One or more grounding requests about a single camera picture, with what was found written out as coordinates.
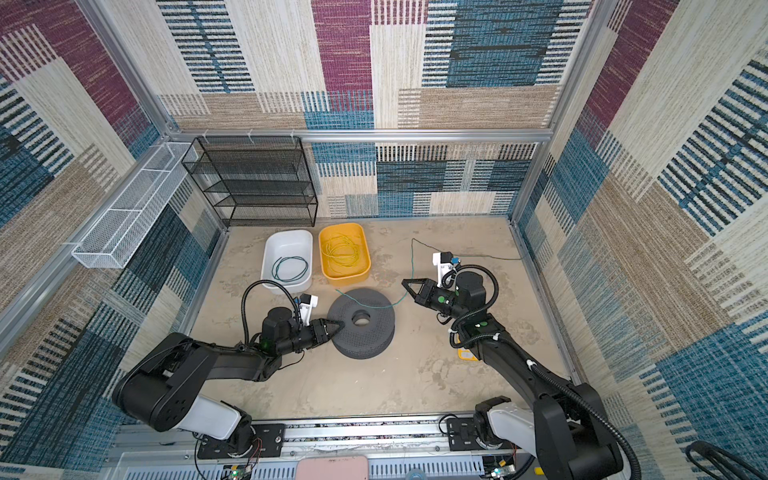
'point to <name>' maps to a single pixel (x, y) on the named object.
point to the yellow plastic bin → (355, 275)
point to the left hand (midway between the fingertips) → (343, 323)
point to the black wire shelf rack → (255, 181)
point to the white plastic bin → (288, 242)
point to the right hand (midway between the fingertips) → (402, 286)
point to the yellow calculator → (466, 354)
